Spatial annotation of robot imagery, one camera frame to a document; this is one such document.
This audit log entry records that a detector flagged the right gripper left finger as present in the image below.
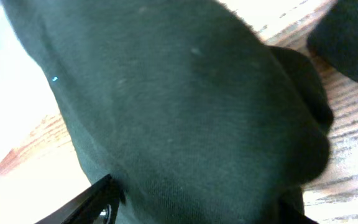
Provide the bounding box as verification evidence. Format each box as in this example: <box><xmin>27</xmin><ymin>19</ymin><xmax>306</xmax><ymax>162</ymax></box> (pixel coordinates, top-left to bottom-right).
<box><xmin>37</xmin><ymin>175</ymin><xmax>120</xmax><ymax>224</ymax></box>

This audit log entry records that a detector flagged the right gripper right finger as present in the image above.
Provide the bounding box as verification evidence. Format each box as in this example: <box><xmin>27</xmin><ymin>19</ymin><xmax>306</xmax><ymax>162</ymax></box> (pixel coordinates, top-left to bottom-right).
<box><xmin>280</xmin><ymin>201</ymin><xmax>318</xmax><ymax>224</ymax></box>

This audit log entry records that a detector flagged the small black garment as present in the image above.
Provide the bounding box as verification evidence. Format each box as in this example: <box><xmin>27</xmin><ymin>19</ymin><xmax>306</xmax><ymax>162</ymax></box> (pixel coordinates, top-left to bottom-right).
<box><xmin>2</xmin><ymin>0</ymin><xmax>333</xmax><ymax>223</ymax></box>

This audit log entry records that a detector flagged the black garment with tape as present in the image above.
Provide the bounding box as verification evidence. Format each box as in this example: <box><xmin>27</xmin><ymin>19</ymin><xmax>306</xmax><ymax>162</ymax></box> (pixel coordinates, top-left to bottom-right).
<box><xmin>307</xmin><ymin>0</ymin><xmax>358</xmax><ymax>83</ymax></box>

